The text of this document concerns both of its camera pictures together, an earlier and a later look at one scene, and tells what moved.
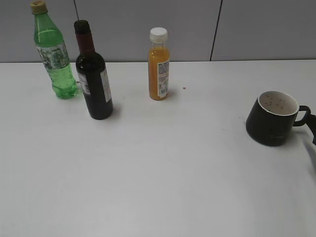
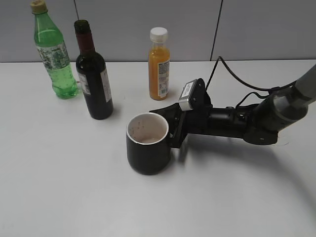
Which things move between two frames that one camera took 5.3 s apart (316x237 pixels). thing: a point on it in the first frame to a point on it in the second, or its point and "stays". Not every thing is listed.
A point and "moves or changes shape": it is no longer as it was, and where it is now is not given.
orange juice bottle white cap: x=159 y=64 stays
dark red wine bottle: x=91 y=70 stays
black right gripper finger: x=311 y=123 to x=172 y=113
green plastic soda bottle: x=51 y=47 stays
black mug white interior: x=272 y=116 moves or changes shape
